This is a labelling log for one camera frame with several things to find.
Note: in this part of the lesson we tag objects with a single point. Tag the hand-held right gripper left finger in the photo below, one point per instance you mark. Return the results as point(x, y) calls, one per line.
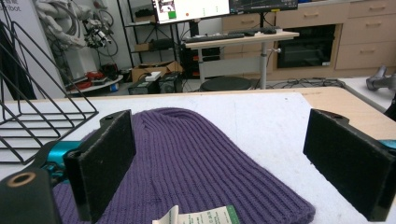
point(99, 161)

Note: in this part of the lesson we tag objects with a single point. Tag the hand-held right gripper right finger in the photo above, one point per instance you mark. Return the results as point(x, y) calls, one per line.
point(348, 165)

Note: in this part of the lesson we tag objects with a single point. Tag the purple knit hat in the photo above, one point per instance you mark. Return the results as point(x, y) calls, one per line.
point(186, 161)

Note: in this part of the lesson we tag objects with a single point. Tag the round white platform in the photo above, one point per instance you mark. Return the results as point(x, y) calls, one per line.
point(102, 85)

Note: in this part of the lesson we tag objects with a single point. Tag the flat white platform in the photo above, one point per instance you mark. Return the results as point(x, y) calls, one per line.
point(367, 90)

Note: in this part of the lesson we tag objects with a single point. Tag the black computer tower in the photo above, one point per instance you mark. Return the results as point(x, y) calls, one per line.
point(170, 82)
point(143, 87)

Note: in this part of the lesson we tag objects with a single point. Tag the white foam mat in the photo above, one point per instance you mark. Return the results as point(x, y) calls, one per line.
point(264, 124)

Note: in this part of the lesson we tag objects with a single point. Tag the brown cardboard box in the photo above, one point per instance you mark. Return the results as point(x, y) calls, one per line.
point(146, 70)

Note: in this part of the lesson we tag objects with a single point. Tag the white paper hat label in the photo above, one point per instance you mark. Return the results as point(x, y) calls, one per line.
point(205, 216)

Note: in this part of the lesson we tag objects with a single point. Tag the black built-in oven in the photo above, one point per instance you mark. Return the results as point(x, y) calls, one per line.
point(305, 46)

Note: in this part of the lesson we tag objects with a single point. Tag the black metal shelf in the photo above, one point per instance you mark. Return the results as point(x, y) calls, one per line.
point(155, 43)

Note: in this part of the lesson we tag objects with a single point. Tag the light wooden cabinets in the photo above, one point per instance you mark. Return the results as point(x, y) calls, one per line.
point(367, 31)

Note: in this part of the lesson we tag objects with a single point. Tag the white robot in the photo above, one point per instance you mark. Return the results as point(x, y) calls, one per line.
point(62, 28)

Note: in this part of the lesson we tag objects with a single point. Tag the white banner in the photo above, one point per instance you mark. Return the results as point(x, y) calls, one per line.
point(31, 37)

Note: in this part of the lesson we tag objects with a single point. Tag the black round stool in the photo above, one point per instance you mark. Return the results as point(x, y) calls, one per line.
point(225, 83)

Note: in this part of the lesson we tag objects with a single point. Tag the light wooden standing desk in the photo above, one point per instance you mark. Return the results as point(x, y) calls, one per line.
point(249, 39)

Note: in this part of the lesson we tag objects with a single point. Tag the slim black keyboard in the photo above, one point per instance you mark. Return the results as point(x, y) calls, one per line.
point(252, 31)

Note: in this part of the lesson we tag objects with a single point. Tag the dark computer monitor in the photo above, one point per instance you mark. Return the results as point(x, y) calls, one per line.
point(264, 5)

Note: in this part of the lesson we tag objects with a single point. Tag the bright computer monitor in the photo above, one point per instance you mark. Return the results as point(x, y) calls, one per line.
point(199, 9)

